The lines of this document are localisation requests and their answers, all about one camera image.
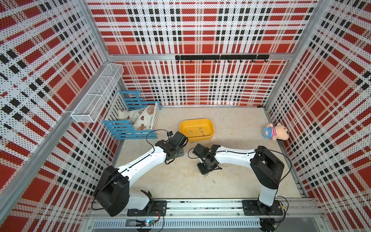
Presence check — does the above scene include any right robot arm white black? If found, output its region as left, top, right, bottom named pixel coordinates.
left=192, top=144, right=285, bottom=216

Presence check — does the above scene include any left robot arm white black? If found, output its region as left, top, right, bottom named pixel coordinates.
left=93, top=131, right=188, bottom=217

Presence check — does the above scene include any yellow plastic storage box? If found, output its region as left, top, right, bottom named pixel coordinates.
left=180, top=119, right=214, bottom=142

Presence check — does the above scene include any white plush toy in crate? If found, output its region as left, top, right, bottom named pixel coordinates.
left=118, top=105, right=155, bottom=130

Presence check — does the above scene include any blue white slatted crate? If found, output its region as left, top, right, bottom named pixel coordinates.
left=103, top=91, right=161, bottom=140

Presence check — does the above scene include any pink plush pig toy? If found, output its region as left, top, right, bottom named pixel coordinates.
left=262, top=123, right=289, bottom=141

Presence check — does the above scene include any green circuit board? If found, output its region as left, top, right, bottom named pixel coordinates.
left=135, top=219, right=157, bottom=227

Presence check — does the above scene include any white wire mesh basket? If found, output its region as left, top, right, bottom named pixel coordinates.
left=71, top=63, right=124, bottom=123

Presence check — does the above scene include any black hook rail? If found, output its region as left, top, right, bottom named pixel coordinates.
left=175, top=55, right=270, bottom=61

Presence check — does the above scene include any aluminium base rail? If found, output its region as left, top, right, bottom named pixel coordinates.
left=82, top=198, right=326, bottom=232

